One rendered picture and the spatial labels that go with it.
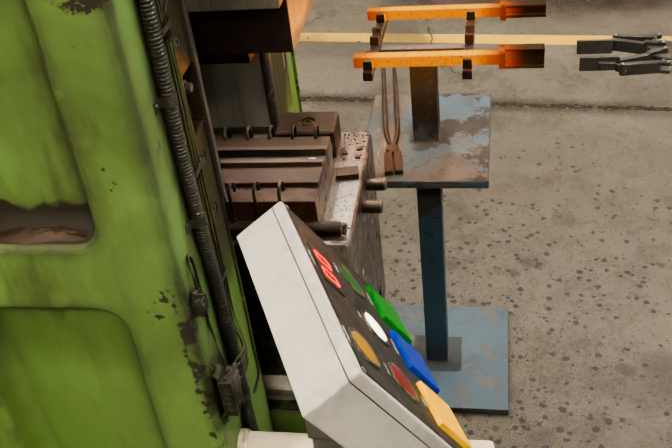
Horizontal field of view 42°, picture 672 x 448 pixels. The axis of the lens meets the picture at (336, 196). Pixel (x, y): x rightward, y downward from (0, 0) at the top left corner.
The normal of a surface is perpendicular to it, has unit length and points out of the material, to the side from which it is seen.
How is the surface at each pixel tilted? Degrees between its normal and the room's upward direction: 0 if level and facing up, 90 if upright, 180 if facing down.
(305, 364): 30
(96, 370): 90
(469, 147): 0
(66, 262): 90
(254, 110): 90
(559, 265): 0
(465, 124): 0
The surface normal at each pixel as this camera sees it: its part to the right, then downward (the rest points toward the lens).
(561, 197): -0.10, -0.82
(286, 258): -0.56, -0.58
